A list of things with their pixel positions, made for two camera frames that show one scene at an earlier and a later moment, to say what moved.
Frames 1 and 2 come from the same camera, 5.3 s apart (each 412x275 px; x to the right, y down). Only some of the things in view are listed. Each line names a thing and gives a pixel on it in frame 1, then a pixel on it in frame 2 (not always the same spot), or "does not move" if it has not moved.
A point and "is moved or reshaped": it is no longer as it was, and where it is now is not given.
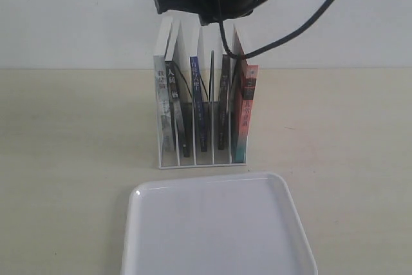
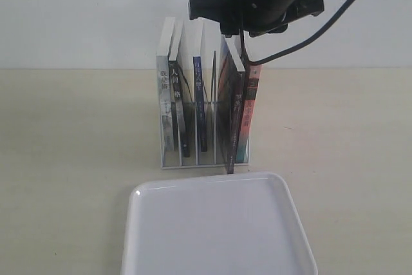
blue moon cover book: [196, 76] does not move
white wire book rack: [196, 133] does not move
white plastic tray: [234, 225] does not move
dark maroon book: [223, 113] is moved or reshaped
